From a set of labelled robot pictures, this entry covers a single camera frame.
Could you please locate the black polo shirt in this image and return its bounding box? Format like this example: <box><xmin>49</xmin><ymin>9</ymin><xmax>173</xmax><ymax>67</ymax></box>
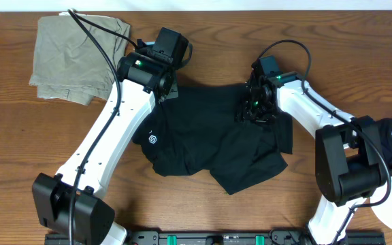
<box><xmin>132</xmin><ymin>84</ymin><xmax>293</xmax><ymax>195</ymax></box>

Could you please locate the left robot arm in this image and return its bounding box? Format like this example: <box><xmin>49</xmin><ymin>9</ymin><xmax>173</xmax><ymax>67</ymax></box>
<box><xmin>32</xmin><ymin>51</ymin><xmax>188</xmax><ymax>244</ymax></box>

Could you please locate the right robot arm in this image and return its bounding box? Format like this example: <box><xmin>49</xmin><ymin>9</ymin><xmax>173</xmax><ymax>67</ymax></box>
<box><xmin>238</xmin><ymin>69</ymin><xmax>389</xmax><ymax>244</ymax></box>

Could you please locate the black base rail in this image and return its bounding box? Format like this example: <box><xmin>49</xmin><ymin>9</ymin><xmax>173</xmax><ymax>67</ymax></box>
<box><xmin>44</xmin><ymin>230</ymin><xmax>387</xmax><ymax>245</ymax></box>

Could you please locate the right black cable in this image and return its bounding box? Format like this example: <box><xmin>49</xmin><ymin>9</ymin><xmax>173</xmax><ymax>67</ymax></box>
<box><xmin>250</xmin><ymin>39</ymin><xmax>392</xmax><ymax>245</ymax></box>

